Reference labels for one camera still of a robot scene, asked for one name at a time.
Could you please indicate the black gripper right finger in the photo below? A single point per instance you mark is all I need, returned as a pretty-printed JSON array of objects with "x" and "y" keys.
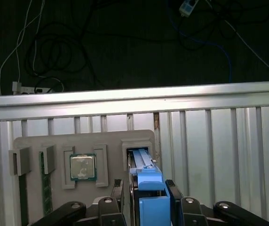
[{"x": 191, "y": 212}]

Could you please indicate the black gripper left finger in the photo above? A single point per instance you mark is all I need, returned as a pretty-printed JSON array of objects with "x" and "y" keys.
[{"x": 111, "y": 212}]

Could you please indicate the hard disk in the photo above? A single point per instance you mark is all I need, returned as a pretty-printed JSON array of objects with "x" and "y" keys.
[{"x": 153, "y": 183}]

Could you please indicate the silver CPU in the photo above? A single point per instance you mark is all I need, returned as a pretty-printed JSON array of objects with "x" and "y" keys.
[{"x": 82, "y": 167}]

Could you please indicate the green RAM stick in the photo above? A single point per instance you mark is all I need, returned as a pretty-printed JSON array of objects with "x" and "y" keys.
[{"x": 45, "y": 188}]

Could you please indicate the dark RAM stick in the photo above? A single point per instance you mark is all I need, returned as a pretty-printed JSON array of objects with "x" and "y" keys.
[{"x": 23, "y": 200}]

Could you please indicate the grey parts rack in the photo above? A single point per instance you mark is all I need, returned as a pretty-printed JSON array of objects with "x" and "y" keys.
[{"x": 54, "y": 141}]

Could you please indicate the white power strip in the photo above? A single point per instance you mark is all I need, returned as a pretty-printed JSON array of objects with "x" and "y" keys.
[{"x": 26, "y": 90}]

